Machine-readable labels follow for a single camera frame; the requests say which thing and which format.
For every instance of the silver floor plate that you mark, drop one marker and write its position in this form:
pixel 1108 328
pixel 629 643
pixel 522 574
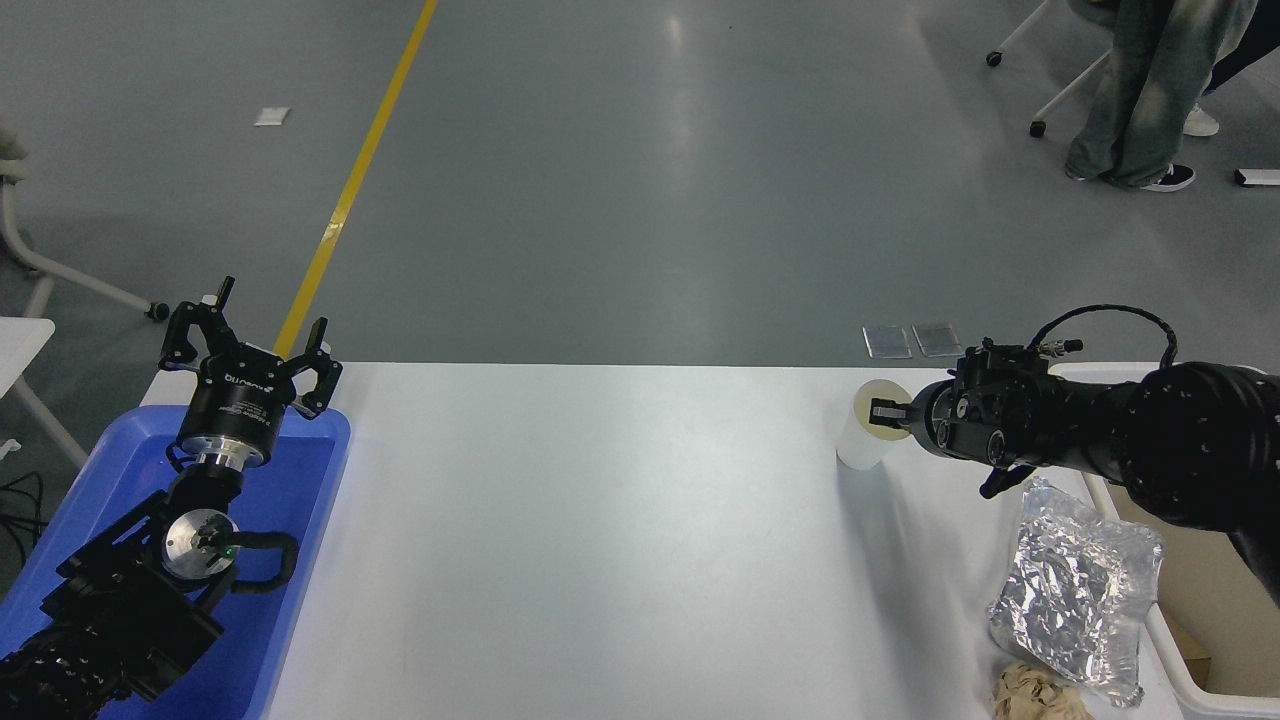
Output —
pixel 887 342
pixel 935 338

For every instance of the small white side table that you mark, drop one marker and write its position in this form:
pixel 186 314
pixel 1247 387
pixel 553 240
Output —
pixel 18 345

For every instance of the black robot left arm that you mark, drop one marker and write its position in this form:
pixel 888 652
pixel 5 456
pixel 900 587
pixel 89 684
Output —
pixel 130 600

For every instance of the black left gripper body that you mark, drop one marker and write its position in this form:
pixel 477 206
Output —
pixel 240 405

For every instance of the white-framed chair with caster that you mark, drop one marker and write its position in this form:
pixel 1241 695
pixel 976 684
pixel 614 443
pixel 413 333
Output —
pixel 60 275

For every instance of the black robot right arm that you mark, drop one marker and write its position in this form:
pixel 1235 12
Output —
pixel 1200 440

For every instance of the white-legged wheeled chair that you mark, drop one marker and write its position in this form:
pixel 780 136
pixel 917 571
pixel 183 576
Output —
pixel 1070 95

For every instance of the white flat floor object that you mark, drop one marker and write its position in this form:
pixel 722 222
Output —
pixel 1260 177

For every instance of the large pale plastic bin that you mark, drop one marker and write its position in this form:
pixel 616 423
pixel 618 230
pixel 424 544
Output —
pixel 1210 600

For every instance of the blue plastic tray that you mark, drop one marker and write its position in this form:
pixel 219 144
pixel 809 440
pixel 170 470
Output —
pixel 290 500

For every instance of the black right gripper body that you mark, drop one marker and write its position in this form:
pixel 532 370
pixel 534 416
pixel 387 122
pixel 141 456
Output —
pixel 1010 410

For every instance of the white paper scrap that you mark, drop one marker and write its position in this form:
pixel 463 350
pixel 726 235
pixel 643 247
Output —
pixel 272 116

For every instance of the person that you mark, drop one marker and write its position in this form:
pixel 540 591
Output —
pixel 1150 80
pixel 1245 55

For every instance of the crumpled tan paper ball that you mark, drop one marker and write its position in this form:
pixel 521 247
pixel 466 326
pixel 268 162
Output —
pixel 1035 695

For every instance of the white paper cup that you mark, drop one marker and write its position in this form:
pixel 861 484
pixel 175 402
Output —
pixel 860 445

